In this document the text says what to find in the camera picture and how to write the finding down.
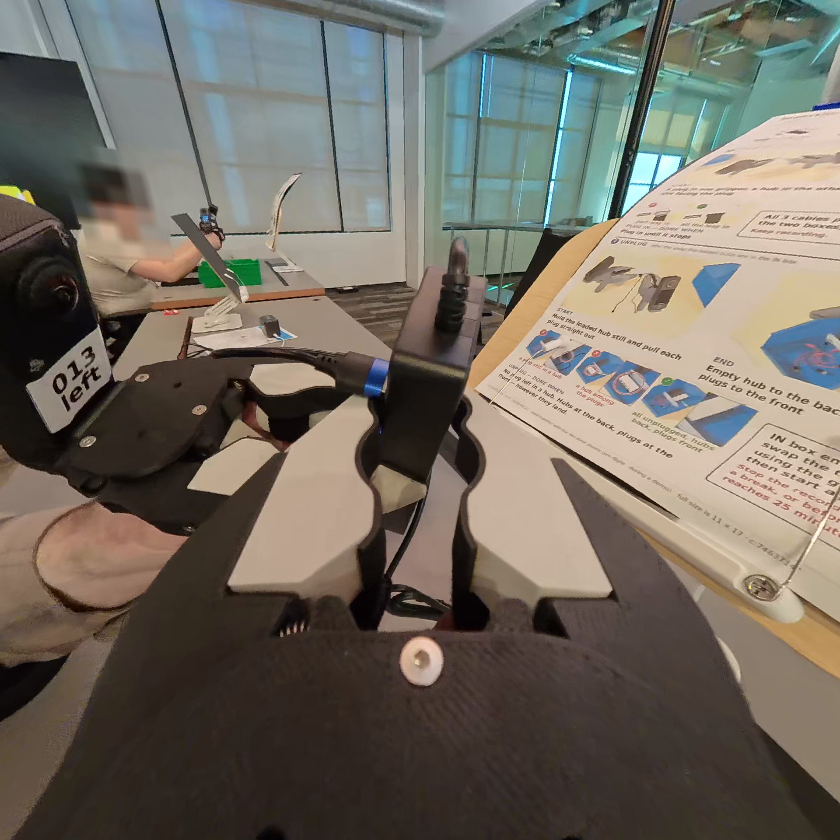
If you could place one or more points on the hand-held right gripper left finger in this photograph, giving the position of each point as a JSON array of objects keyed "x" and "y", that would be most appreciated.
[{"x": 295, "y": 525}]

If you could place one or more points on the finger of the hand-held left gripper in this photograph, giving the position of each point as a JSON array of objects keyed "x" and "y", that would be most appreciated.
[
  {"x": 236, "y": 462},
  {"x": 295, "y": 391}
]

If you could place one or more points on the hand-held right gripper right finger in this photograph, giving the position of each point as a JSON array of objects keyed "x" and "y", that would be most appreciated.
[{"x": 538, "y": 538}]

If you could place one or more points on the black usb hub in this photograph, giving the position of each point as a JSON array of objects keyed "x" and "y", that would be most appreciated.
[{"x": 427, "y": 355}]

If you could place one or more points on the person's left forearm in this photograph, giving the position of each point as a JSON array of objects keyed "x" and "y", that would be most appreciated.
[{"x": 26, "y": 617}]

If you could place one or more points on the person's left hand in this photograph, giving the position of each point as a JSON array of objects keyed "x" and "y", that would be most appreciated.
[{"x": 105, "y": 558}]

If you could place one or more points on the small black adapter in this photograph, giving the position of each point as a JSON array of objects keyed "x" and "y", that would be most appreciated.
[{"x": 269, "y": 327}]

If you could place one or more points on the wooden side table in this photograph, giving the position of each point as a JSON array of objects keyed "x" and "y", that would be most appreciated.
[{"x": 302, "y": 289}]

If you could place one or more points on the green plastic bin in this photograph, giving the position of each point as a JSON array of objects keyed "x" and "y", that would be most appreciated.
[{"x": 230, "y": 273}]

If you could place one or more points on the white desk lamp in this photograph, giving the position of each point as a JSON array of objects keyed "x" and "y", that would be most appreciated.
[{"x": 282, "y": 217}]

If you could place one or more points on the instruction sheet on stand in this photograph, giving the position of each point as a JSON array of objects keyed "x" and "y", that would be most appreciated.
[{"x": 525, "y": 315}]

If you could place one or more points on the printed instruction sheet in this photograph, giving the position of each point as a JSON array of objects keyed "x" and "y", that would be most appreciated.
[{"x": 683, "y": 341}]

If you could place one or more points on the black pole stand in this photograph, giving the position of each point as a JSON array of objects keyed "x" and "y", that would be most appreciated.
[{"x": 643, "y": 105}]

